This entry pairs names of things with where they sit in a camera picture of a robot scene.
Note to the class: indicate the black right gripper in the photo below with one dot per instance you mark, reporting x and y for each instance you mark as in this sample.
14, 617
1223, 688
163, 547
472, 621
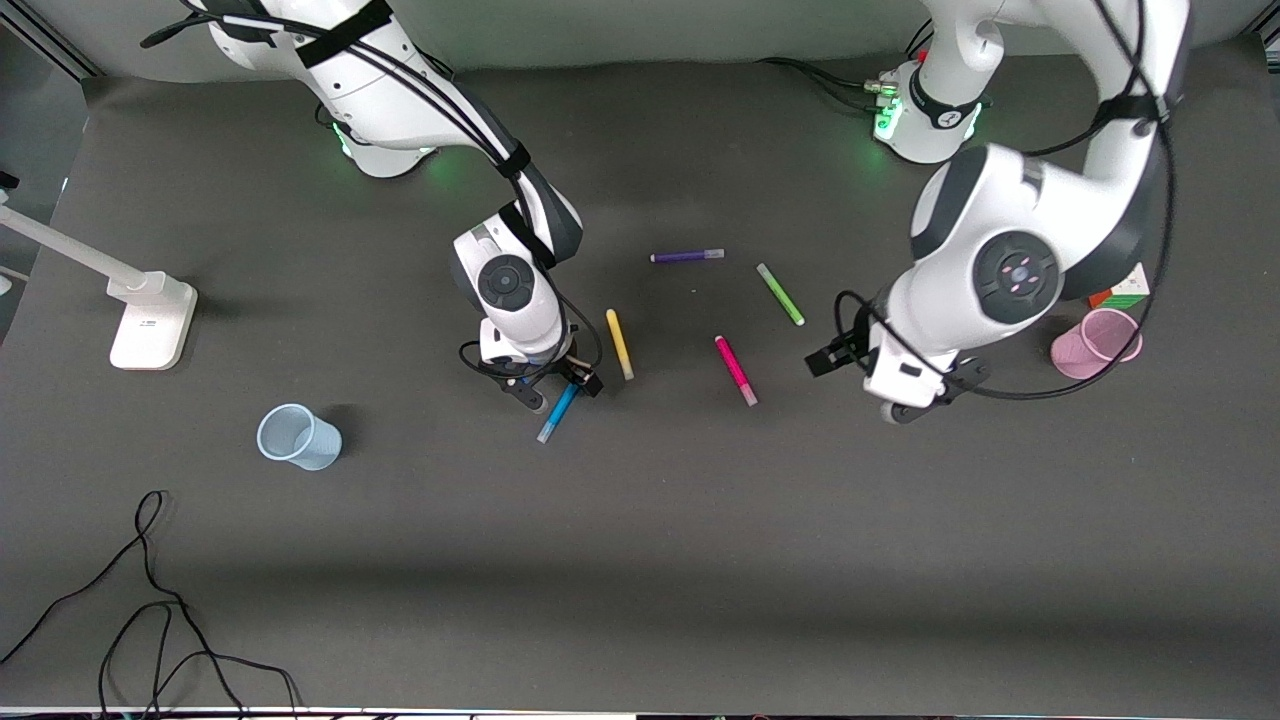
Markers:
573, 373

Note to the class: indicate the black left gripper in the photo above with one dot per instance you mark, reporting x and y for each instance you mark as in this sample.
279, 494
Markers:
843, 352

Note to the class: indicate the blue marker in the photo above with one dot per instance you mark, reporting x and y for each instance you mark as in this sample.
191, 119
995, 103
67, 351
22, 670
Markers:
555, 412

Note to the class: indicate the pink marker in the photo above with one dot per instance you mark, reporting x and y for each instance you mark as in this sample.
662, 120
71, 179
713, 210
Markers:
736, 370

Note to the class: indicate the yellow marker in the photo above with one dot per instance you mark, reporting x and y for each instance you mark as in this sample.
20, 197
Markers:
619, 343

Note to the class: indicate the green marker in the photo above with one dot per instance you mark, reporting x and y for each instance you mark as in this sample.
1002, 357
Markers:
780, 293

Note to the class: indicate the purple marker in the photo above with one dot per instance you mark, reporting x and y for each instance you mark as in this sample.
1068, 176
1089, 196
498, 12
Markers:
685, 256

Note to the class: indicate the translucent pink cup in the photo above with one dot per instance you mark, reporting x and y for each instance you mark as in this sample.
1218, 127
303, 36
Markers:
1085, 352

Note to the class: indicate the translucent blue cup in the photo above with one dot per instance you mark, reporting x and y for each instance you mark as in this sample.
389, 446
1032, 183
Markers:
305, 440

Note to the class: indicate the colourful puzzle cube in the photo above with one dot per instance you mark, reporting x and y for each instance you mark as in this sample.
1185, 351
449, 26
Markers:
1122, 292

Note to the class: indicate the white desk stand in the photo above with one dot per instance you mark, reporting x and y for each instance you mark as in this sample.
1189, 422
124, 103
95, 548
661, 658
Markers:
150, 330

